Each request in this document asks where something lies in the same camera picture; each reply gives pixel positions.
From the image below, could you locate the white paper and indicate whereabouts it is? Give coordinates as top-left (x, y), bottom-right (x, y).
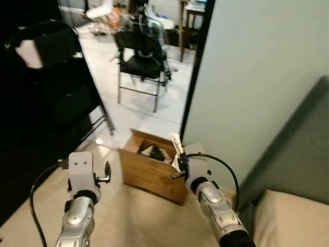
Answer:
top-left (169, 132), bottom-right (185, 172)

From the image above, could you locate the brown cardboard box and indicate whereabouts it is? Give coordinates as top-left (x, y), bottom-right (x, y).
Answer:
top-left (119, 129), bottom-right (191, 205)

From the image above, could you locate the black and white rubbish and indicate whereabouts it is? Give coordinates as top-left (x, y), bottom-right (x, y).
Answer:
top-left (137, 144), bottom-right (173, 164)

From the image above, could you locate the black folding chair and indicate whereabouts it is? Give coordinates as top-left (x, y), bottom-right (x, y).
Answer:
top-left (114, 31), bottom-right (173, 113)

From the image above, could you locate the beige bed mattress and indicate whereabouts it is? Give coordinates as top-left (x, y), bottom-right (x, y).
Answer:
top-left (253, 189), bottom-right (329, 247)

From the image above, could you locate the black and white bag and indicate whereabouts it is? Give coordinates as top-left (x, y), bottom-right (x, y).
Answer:
top-left (4, 20), bottom-right (83, 70)

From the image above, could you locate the dark wooden table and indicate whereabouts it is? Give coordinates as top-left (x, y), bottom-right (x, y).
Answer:
top-left (177, 0), bottom-right (207, 62)

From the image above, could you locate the silver seated humanoid robot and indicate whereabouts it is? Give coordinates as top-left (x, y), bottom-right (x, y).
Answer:
top-left (129, 3), bottom-right (173, 80)

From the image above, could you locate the white plastic chair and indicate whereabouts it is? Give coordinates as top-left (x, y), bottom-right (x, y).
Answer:
top-left (85, 0), bottom-right (115, 21)

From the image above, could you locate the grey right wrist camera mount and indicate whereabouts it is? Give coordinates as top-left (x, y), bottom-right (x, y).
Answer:
top-left (182, 144), bottom-right (209, 181)

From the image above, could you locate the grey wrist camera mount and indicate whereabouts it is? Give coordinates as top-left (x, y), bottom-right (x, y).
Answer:
top-left (68, 151), bottom-right (96, 192)
top-left (182, 144), bottom-right (209, 181)

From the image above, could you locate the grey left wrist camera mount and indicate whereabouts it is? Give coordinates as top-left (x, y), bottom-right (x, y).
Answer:
top-left (68, 151), bottom-right (96, 192)

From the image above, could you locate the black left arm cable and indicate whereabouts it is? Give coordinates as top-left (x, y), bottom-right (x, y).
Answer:
top-left (29, 161), bottom-right (70, 247)

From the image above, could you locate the black door frame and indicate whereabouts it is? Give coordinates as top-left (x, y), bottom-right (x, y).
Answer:
top-left (179, 0), bottom-right (216, 142)

